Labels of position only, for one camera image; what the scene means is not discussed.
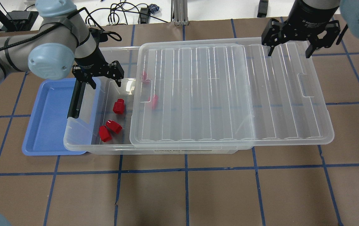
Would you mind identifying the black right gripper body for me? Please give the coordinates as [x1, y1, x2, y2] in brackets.
[261, 18, 341, 47]

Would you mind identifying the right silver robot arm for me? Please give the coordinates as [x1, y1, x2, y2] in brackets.
[261, 0, 359, 58]

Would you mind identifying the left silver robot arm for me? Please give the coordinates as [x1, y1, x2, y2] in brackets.
[0, 0, 124, 118]

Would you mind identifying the clear plastic storage box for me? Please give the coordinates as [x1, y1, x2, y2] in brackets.
[63, 47, 239, 155]

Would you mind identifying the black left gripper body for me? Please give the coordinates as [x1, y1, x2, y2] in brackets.
[73, 60, 124, 83]

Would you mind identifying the red block in box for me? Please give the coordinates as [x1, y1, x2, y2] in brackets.
[99, 125, 112, 143]
[105, 120, 123, 134]

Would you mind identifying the aluminium frame post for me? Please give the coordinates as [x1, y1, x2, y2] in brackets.
[171, 0, 189, 26]

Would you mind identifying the blue plastic tray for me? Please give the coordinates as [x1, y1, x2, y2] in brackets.
[22, 78, 101, 156]

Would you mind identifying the black power adapter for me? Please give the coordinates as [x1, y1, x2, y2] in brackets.
[138, 8, 151, 24]

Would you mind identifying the clear plastic box lid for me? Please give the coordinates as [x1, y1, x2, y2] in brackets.
[129, 37, 335, 150]

